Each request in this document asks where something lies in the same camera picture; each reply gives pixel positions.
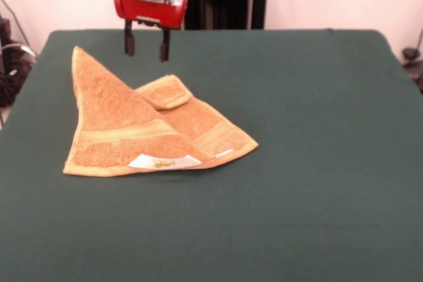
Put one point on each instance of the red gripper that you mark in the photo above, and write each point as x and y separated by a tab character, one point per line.
148	9

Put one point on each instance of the dark green table cloth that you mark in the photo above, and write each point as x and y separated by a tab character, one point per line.
297	163

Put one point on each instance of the orange terry towel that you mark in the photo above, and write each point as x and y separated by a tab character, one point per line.
115	113

